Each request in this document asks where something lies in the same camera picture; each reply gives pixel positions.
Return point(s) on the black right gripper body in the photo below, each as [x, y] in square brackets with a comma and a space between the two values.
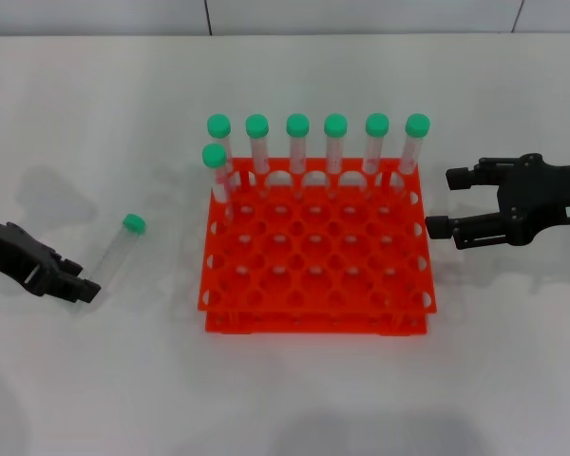
[537, 199]

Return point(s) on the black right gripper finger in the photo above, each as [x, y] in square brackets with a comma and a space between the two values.
[484, 230]
[458, 179]

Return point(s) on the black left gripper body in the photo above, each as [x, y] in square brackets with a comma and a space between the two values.
[9, 247]

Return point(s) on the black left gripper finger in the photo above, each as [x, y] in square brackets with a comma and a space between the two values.
[69, 267]
[83, 290]

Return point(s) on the clear tube with green cap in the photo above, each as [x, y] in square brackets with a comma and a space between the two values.
[214, 156]
[377, 124]
[336, 126]
[134, 223]
[417, 126]
[219, 126]
[257, 126]
[298, 126]

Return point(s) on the orange test tube rack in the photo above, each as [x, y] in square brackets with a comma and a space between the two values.
[320, 259]

